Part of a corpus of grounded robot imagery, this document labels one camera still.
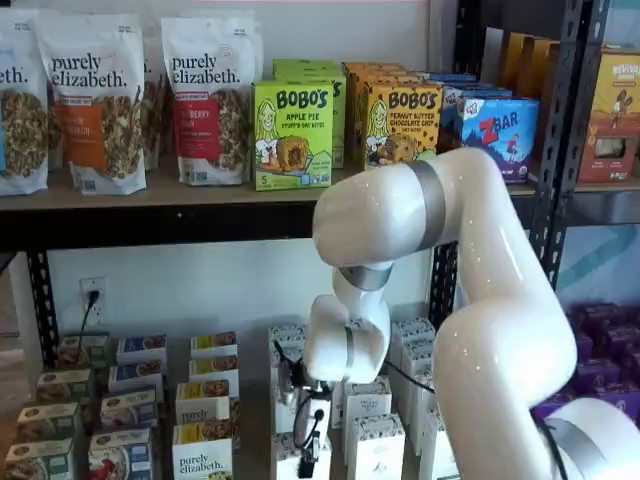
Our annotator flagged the black power cord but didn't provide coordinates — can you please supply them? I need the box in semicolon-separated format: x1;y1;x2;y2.
78;288;101;337

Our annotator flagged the yellow granola box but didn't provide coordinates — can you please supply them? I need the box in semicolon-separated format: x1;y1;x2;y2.
188;355;240;387
174;378;232;429
189;330;239;359
171;424;235;480

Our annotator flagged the dark green oatmeal box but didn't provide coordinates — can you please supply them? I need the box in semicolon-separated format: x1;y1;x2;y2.
15;401;82;444
53;331;113;372
3;438;77;480
35;368;95;407

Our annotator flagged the orange Bobo's box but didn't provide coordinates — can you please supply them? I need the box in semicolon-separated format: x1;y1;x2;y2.
341;61;427;167
361;80;445;170

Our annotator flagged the brown snack box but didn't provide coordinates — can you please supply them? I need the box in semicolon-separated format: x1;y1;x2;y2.
576;46;640;184

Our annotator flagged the blue label granola bag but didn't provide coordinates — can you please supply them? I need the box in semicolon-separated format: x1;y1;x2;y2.
0;9;52;197

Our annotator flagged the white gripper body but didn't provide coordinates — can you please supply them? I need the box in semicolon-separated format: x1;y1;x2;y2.
294;382;333;441

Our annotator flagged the blue Zbar box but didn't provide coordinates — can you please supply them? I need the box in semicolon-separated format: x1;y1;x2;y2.
428;72;480;92
458;95;542;186
439;85;516;152

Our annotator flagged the black metal shelving frame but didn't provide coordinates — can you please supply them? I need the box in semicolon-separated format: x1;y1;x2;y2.
549;0;640;296
0;0;591;374

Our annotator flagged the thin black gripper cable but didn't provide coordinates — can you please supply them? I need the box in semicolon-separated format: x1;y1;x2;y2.
293;407;324;441

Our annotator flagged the green Bobo's box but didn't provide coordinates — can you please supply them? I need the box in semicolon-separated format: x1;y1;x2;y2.
250;79;335;193
272;69;348;170
272;58;342;75

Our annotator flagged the white wall outlet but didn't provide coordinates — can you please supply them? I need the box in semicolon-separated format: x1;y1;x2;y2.
79;276;108;320

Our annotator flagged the red label granola bag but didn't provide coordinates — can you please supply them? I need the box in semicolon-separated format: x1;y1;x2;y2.
161;17;265;188

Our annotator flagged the orange label granola bag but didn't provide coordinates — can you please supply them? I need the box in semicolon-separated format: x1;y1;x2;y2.
37;12;150;196

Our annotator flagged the blue oatmeal box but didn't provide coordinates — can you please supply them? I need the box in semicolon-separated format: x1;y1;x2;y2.
99;386;161;432
115;334;169;367
88;427;156;480
108;361;167;394

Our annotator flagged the mustard yellow box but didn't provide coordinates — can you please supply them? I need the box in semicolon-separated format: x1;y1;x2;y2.
499;31;527;97
541;41;562;102
516;36;550;100

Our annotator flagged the purple snack box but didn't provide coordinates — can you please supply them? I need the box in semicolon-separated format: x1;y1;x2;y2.
531;392;582;424
573;329;640;370
568;301;640;342
573;361;640;402

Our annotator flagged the white granola bag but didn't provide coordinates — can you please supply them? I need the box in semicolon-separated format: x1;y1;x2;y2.
141;28;169;172

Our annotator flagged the white box teal strip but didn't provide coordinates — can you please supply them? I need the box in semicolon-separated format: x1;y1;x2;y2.
390;318;437;351
418;405;462;480
407;367;439;436
398;341;437;374

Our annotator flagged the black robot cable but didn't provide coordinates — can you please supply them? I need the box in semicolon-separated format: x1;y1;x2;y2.
382;359;571;480

